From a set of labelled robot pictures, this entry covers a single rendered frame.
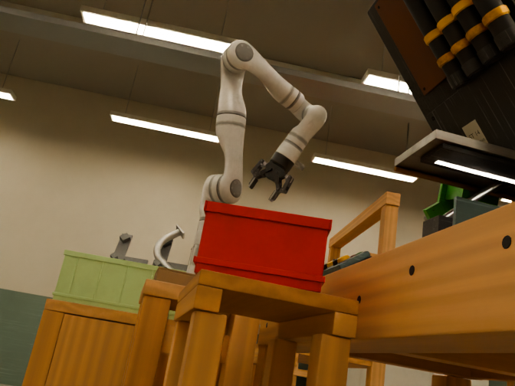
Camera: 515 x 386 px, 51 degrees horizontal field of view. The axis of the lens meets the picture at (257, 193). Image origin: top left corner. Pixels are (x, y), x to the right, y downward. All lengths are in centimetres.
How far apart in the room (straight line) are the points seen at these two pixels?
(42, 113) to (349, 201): 517
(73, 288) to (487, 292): 148
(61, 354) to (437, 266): 136
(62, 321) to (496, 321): 148
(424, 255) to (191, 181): 791
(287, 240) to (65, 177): 806
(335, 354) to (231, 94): 102
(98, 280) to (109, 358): 26
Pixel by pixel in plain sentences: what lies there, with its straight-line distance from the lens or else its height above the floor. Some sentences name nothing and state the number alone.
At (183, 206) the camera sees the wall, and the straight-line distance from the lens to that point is 853.
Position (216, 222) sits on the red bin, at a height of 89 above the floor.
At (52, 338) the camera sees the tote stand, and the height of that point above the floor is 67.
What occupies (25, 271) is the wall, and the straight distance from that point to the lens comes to 861.
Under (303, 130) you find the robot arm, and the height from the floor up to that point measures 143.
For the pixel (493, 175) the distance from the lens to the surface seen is 114.
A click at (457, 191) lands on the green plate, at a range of 128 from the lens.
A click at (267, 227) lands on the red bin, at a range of 88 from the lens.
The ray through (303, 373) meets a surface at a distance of 774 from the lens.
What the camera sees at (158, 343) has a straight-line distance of 141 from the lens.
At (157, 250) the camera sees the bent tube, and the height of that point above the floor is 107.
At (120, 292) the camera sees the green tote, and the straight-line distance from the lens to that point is 189.
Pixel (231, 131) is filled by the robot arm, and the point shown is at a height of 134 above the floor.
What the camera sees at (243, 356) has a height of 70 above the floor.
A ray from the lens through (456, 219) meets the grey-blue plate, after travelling 106.
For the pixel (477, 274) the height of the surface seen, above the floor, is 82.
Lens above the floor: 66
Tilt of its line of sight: 19 degrees up
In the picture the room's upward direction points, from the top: 10 degrees clockwise
